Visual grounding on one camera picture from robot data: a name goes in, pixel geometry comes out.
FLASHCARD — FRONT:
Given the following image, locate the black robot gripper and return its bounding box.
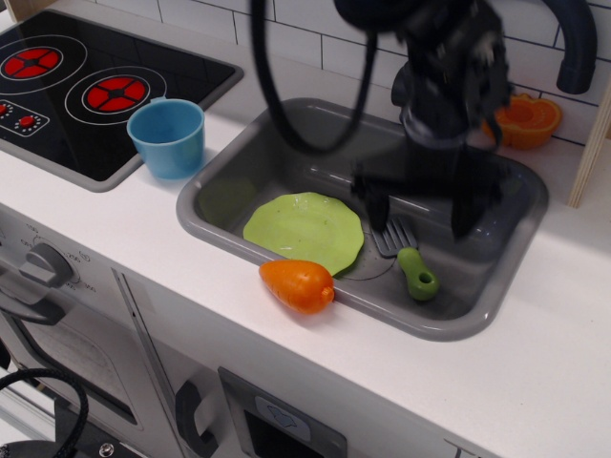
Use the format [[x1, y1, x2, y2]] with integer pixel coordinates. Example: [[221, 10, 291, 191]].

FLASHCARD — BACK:
[[350, 132, 509, 239]]

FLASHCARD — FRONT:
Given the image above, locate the grey spatula green handle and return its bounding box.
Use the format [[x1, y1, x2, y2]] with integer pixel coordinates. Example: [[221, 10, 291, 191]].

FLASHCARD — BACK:
[[369, 217, 441, 302]]

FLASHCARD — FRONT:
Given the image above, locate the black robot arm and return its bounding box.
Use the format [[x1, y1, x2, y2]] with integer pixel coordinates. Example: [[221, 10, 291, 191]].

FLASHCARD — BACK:
[[335, 1, 511, 239]]

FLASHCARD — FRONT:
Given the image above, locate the grey toy sink basin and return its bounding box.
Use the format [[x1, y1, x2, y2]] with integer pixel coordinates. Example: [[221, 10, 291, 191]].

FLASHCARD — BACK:
[[177, 114, 549, 342]]

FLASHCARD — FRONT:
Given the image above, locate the green plastic plate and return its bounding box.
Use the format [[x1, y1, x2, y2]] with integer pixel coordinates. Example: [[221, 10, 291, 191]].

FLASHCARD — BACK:
[[242, 192, 365, 275]]

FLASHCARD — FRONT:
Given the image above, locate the orange toy pumpkin half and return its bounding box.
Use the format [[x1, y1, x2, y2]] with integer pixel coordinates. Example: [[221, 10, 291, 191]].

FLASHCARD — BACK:
[[495, 94, 563, 150]]

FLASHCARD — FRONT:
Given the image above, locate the orange toy carrot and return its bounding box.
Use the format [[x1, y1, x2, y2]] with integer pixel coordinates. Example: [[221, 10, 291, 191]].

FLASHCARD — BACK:
[[259, 260, 335, 315]]

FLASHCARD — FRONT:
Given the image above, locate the wooden side panel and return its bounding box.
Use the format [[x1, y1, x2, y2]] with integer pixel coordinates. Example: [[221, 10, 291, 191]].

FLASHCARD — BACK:
[[567, 81, 611, 208]]

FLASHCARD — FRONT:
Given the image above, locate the dark grey toy faucet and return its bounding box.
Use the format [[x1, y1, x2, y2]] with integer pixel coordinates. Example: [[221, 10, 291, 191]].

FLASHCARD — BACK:
[[390, 0, 599, 109]]

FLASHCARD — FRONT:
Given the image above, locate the blue plastic cup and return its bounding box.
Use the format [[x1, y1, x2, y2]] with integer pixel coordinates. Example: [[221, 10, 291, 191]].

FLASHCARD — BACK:
[[127, 97, 205, 179]]

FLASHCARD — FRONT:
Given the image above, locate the grey dishwasher panel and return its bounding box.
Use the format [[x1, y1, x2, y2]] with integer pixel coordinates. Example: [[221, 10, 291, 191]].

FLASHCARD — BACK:
[[218, 367, 348, 458]]

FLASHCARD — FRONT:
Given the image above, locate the black toy stove top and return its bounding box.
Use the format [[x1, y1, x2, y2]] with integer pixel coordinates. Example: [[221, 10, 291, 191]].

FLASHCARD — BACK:
[[1, 10, 243, 192]]

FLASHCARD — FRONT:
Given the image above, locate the grey oven knob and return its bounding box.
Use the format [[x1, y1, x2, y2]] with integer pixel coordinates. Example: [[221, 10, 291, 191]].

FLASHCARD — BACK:
[[18, 243, 74, 288]]

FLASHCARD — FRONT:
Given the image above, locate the black braided cable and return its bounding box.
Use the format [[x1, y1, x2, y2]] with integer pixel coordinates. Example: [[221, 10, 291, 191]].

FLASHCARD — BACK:
[[249, 0, 381, 156]]

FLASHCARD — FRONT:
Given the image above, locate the dark grey cabinet handle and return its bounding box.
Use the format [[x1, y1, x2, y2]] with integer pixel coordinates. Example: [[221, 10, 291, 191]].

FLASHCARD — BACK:
[[175, 381, 219, 458]]

